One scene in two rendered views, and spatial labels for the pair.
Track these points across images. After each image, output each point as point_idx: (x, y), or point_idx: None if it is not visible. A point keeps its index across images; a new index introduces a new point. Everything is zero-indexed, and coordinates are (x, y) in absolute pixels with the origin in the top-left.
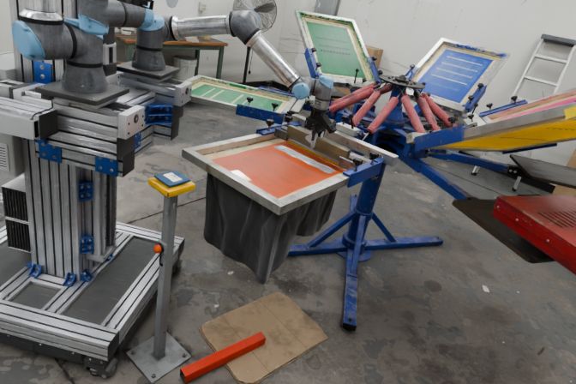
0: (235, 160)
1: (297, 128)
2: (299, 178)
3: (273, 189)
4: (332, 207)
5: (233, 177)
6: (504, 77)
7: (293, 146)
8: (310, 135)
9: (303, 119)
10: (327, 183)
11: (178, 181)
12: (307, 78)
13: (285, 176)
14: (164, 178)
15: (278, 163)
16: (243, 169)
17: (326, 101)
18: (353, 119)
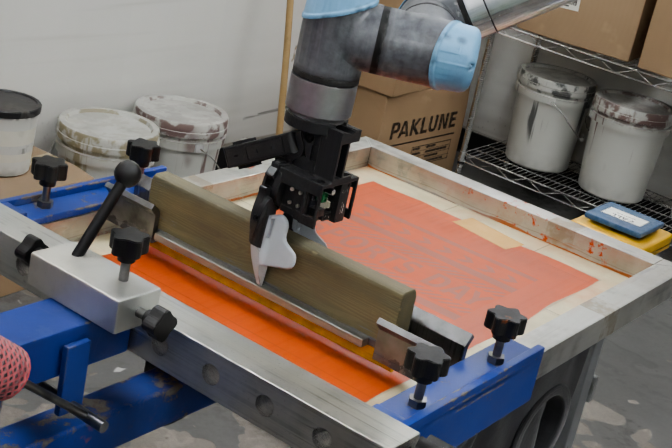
0: (532, 278)
1: (369, 272)
2: (320, 223)
3: (390, 200)
4: (146, 368)
5: (496, 192)
6: None
7: (353, 357)
8: (310, 229)
9: (338, 388)
10: (245, 170)
11: (603, 208)
12: (424, 12)
13: (363, 230)
14: (636, 214)
15: (397, 272)
16: (490, 251)
17: (301, 92)
18: (5, 338)
